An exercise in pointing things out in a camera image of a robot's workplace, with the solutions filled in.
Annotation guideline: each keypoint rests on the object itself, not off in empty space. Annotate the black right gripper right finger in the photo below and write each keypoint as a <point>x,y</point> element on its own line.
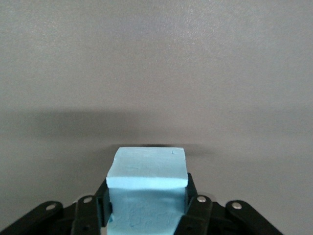
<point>203,215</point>

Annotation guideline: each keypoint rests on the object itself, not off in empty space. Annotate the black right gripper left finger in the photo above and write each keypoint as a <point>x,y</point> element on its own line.
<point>85,215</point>

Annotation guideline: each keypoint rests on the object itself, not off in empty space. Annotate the light blue foam block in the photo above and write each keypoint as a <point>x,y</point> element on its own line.
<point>148,171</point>

